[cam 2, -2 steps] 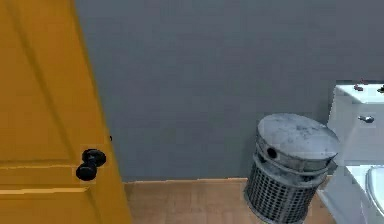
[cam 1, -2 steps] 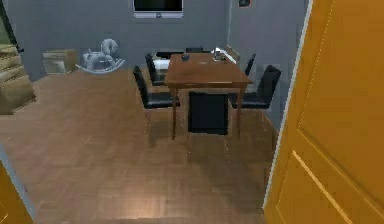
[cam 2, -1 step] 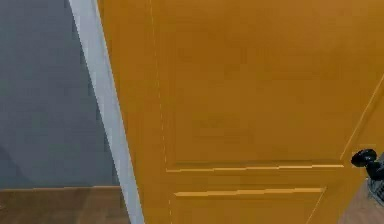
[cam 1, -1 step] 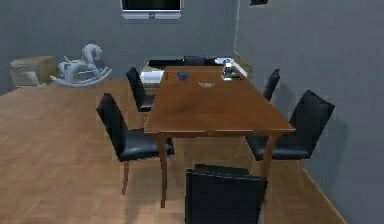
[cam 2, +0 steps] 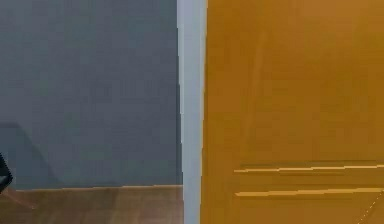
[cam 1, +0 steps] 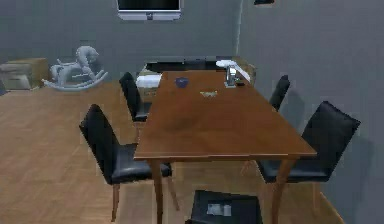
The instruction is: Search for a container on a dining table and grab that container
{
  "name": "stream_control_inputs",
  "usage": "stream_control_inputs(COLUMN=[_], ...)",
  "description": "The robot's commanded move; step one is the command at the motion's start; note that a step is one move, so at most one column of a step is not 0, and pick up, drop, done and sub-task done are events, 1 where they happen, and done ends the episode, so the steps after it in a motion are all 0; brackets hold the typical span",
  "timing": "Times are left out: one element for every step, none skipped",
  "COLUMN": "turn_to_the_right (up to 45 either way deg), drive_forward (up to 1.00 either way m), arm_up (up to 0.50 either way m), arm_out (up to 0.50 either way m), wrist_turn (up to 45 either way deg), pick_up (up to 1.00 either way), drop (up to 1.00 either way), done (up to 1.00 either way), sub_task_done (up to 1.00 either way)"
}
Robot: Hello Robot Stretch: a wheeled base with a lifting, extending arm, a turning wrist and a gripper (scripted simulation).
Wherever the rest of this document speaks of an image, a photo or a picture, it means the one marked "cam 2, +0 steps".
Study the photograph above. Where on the orange wooden room door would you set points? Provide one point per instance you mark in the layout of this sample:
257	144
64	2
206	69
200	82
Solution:
293	100

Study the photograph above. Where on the black object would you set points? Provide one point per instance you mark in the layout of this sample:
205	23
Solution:
4	175

